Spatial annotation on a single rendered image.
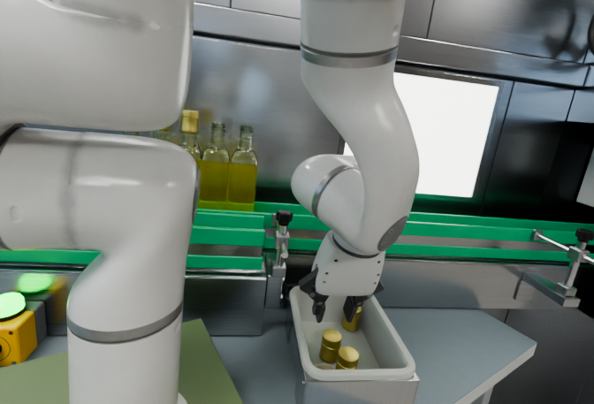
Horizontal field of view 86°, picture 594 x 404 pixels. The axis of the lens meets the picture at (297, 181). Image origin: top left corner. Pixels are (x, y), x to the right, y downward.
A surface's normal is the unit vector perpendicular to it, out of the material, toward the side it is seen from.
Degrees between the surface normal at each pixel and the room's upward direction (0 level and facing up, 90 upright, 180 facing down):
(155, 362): 90
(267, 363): 0
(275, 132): 90
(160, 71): 105
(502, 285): 90
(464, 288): 90
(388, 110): 66
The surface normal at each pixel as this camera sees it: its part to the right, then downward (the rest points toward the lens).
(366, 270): 0.19, 0.50
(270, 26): 0.14, 0.24
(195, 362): 0.12, -0.97
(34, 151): 0.32, -0.55
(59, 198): 0.35, 0.07
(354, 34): -0.01, 0.61
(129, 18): 0.39, 0.55
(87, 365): -0.24, 0.17
